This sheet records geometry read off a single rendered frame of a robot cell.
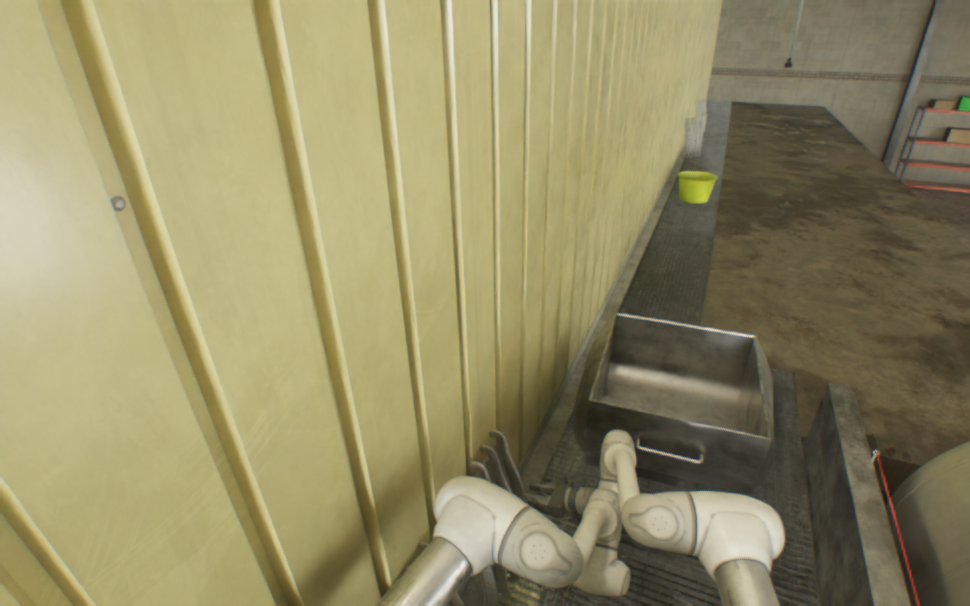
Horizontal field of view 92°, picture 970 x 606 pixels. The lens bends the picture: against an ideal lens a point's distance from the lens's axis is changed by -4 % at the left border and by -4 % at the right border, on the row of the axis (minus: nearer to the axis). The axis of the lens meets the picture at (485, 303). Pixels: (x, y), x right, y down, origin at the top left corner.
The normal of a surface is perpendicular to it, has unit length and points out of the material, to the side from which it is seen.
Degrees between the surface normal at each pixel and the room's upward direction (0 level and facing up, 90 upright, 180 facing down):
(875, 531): 0
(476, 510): 10
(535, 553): 34
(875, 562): 0
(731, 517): 7
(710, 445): 90
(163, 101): 90
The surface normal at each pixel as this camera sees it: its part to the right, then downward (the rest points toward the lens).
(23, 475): 0.91, 0.18
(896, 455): -0.02, -0.87
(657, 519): -0.25, -0.32
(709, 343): -0.40, 0.43
